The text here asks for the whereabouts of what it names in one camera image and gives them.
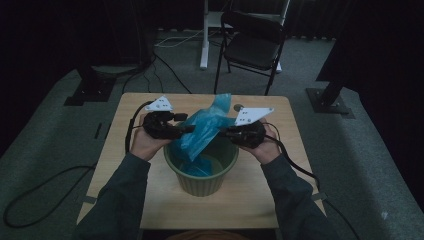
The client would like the grey round stand base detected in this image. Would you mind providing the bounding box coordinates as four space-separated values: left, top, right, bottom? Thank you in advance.
91 64 143 76

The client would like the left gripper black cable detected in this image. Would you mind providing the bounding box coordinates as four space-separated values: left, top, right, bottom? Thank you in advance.
124 100 156 155

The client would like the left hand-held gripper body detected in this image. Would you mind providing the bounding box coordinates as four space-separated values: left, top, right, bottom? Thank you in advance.
142 95 188 141

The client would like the green plastic bin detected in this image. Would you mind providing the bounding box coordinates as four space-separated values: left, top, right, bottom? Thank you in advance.
162 134 240 198

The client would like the person's left hand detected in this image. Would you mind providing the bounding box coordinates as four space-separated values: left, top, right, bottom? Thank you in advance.
128 113 173 163

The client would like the black looped floor cable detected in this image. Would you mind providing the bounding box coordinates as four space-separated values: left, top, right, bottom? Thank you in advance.
2 163 98 230

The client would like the person's right hand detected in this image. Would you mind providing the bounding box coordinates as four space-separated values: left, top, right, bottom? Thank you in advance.
239 117 283 166

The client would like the white desk frame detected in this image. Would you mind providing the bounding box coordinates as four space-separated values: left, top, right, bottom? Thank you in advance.
199 0 292 74

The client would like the thin black floor cable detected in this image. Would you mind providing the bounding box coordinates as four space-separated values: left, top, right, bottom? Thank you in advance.
121 51 193 95

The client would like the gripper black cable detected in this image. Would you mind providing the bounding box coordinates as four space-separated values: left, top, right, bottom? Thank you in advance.
124 100 156 155
261 122 362 240

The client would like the black post with base plate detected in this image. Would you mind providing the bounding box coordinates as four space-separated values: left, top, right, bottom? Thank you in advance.
305 33 355 120

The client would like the white floor cable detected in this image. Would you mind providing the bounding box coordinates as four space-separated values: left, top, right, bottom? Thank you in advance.
154 29 205 49

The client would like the blue plastic bag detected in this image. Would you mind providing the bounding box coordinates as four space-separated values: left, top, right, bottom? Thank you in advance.
170 92 238 178

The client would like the black folding chair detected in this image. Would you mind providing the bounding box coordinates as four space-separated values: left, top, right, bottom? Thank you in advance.
213 10 288 97

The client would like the black stand with square base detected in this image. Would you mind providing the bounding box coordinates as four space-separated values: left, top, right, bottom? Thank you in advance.
63 49 118 108

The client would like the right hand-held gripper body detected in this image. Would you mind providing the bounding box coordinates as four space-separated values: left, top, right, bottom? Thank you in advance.
228 106 276 150

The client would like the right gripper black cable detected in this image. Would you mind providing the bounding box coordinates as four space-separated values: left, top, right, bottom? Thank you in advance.
261 122 362 240

